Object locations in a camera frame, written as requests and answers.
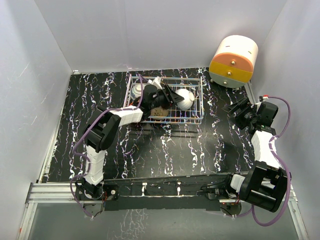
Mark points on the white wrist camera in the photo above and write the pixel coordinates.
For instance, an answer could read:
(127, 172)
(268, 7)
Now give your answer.
(156, 82)
(257, 105)

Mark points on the blue floral white bowl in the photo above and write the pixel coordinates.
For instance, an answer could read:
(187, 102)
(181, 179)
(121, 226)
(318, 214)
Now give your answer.
(136, 91)

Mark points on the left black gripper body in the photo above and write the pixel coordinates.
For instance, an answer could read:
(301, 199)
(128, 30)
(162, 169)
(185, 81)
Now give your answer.
(161, 100)

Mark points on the aluminium frame rail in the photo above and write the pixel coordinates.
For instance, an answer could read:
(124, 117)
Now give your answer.
(43, 192)

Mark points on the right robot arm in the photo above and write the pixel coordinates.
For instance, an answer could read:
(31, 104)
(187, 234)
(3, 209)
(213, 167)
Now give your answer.
(265, 184)

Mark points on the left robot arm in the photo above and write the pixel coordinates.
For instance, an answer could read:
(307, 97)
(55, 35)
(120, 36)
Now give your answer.
(101, 132)

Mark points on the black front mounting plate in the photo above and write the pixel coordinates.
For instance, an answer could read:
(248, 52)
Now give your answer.
(156, 196)

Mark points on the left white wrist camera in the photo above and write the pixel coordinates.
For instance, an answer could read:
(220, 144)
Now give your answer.
(156, 82)

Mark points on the black glossy bowl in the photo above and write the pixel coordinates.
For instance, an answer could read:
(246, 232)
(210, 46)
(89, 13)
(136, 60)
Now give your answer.
(159, 113)

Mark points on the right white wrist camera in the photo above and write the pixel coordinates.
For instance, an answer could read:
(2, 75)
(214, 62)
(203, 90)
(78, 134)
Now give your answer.
(257, 105)

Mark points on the white wire dish rack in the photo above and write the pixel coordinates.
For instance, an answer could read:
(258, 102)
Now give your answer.
(195, 114)

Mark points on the pastel round drawer cabinet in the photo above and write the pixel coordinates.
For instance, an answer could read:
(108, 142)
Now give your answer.
(233, 63)

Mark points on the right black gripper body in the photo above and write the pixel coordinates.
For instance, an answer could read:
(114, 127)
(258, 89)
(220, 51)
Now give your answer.
(246, 117)

